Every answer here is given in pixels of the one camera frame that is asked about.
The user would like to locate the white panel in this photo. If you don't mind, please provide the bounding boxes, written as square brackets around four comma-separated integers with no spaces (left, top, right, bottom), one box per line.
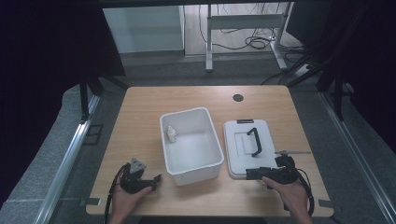
[102,5,185,54]

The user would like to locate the white lid with black handle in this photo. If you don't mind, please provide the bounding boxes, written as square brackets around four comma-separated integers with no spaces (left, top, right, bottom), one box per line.
[222,119,280,180]

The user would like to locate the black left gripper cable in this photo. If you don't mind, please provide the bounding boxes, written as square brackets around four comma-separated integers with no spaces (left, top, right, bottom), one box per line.
[104,162,131,224]

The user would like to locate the person's left hand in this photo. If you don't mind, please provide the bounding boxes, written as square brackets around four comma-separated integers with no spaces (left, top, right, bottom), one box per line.
[110,182,153,222]

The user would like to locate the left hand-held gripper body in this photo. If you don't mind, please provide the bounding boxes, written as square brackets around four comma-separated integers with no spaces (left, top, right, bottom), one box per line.
[120,157,156,195]

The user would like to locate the white metal desk frame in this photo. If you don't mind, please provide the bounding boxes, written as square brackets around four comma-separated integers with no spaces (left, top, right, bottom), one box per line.
[205,2,294,74]

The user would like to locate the small white bottle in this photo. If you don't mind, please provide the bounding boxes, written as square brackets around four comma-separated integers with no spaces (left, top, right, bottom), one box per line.
[166,125,178,144]

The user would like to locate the person's right hand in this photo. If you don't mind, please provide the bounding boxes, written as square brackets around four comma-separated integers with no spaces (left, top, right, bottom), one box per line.
[261,175,310,219]

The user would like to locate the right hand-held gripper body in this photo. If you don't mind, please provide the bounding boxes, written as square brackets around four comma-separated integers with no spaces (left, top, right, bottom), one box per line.
[263,150,312,185]

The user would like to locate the grey table corner bracket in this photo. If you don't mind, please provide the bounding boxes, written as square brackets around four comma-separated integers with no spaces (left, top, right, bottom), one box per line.
[318,198,335,209]
[78,197,103,207]

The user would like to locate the white plastic bin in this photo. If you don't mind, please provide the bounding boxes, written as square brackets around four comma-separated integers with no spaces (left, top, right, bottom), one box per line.
[159,106,225,187]

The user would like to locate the black curtain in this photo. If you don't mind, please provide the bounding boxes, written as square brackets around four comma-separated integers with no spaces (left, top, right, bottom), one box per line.
[0,0,127,206]
[286,0,396,153]

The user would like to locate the aluminium floor rail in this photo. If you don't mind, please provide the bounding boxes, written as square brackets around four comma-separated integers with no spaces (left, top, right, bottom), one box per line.
[33,93,101,224]
[319,91,396,224]

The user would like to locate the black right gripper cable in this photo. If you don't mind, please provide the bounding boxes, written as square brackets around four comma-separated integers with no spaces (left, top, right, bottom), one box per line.
[282,155,316,217]

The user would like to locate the black square floor plate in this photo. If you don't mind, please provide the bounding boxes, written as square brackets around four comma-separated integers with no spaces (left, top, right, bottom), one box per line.
[81,123,105,147]

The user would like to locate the black floor cables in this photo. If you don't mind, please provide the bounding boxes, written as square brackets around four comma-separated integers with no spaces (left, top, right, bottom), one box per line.
[199,3,307,87]

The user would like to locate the black metal stand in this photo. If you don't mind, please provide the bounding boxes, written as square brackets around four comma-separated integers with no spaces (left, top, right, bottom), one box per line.
[286,46,354,123]
[78,73,129,123]

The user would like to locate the white power strip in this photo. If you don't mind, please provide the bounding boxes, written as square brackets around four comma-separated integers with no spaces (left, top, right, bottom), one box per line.
[292,63,313,78]

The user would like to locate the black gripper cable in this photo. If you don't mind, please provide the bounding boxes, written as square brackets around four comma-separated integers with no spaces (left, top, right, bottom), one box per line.
[104,162,131,224]
[282,155,316,217]

